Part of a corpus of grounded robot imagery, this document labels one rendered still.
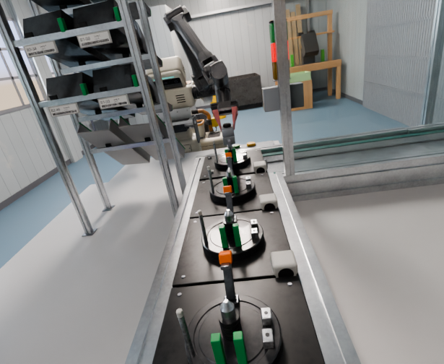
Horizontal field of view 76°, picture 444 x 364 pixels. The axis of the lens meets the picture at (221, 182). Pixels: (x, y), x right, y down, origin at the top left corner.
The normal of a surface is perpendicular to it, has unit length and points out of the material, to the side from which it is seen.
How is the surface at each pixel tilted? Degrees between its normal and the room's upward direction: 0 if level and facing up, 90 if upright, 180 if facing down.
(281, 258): 0
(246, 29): 90
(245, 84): 90
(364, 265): 0
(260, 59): 90
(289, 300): 0
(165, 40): 90
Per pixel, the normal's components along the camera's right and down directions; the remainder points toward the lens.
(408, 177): -0.04, 0.41
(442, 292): -0.15, -0.90
